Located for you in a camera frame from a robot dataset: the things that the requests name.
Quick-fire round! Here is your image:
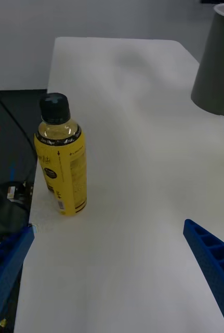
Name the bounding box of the yellow bottle with black cap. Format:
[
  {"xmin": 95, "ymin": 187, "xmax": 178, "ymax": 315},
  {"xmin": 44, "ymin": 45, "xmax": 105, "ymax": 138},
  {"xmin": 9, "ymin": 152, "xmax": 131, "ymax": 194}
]
[{"xmin": 33, "ymin": 93, "xmax": 88, "ymax": 216}]

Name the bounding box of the thin black cable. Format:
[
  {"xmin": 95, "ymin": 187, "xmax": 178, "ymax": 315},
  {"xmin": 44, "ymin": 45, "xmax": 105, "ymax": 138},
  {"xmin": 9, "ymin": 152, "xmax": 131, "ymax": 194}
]
[{"xmin": 0, "ymin": 83, "xmax": 38, "ymax": 170}]

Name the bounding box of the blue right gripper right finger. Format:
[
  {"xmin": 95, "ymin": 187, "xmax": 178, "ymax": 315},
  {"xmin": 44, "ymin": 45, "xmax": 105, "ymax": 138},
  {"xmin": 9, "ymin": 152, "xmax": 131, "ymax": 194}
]
[{"xmin": 183, "ymin": 219, "xmax": 224, "ymax": 333}]

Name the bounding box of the grey plastic bin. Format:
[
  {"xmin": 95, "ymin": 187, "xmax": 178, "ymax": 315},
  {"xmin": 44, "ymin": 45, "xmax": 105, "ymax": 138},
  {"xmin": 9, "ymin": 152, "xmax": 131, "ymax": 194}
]
[{"xmin": 190, "ymin": 3, "xmax": 224, "ymax": 117}]

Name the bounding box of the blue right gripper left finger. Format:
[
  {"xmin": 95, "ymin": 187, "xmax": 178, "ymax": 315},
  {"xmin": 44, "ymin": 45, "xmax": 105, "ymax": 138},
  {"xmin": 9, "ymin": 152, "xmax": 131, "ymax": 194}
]
[{"xmin": 0, "ymin": 225, "xmax": 36, "ymax": 333}]

